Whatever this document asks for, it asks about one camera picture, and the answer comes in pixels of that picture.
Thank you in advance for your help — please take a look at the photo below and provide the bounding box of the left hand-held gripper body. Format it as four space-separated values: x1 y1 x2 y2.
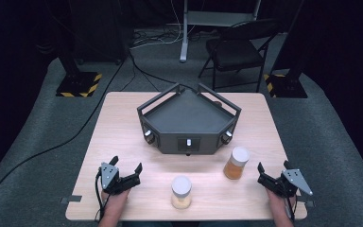
100 162 142 196

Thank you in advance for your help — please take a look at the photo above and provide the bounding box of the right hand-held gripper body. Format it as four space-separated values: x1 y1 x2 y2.
257 168 314 199

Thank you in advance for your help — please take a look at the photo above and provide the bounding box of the jar with amber contents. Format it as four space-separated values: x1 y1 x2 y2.
222 146 251 181

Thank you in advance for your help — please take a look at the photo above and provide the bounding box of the jar with pale powder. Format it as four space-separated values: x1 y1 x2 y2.
170 175 193 210

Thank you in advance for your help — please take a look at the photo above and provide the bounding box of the dark grey corner shelf tray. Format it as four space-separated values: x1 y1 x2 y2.
136 81 243 157

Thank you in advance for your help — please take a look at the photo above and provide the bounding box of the person's left hand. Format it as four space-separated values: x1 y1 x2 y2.
100 189 130 218

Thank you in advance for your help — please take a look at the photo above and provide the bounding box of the person's right hand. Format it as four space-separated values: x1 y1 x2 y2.
266 188 298 218

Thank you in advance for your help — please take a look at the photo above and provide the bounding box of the grey tape strip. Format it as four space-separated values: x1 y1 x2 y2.
60 194 83 205
296 195 316 208

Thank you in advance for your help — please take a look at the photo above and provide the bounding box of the black stand with striped base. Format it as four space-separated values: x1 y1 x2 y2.
263 0 309 99
55 0 103 98

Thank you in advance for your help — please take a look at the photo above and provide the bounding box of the black folding chair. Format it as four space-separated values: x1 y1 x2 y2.
198 18 281 94

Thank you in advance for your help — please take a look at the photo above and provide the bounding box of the black equipment cabinet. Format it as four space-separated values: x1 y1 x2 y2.
68 0 134 65

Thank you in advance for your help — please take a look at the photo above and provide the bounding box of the white metal stand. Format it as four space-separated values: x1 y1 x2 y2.
179 0 262 63

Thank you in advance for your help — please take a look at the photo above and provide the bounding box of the left hand-held gripper cable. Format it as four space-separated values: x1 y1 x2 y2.
95 171 109 222

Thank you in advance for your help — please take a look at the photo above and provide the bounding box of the hand-held gripper cable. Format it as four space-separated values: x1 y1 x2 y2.
285 195 298 223
95 171 109 222

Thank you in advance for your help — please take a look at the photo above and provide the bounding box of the right hand-held gripper cable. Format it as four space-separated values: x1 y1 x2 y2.
285 195 298 223

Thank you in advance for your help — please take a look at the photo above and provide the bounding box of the long black floor cable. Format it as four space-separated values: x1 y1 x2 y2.
0 50 134 227

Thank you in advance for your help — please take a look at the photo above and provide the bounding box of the bundle of floor cables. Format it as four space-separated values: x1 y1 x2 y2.
131 27 202 51

